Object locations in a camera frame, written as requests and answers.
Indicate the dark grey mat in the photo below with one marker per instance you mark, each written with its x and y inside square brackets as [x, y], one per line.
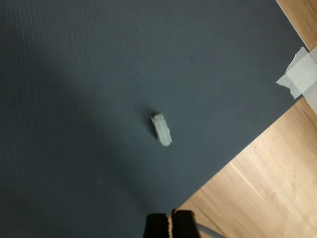
[99, 99]

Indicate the small white plastic terminal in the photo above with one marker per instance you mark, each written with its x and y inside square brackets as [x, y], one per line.
[162, 130]

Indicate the white masking tape piece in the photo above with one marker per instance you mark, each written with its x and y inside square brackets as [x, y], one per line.
[312, 101]
[301, 74]

